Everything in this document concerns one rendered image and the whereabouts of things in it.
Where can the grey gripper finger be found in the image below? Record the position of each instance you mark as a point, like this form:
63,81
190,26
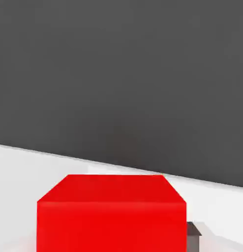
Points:
193,236

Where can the small red cube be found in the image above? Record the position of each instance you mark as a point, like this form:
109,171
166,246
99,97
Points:
111,216

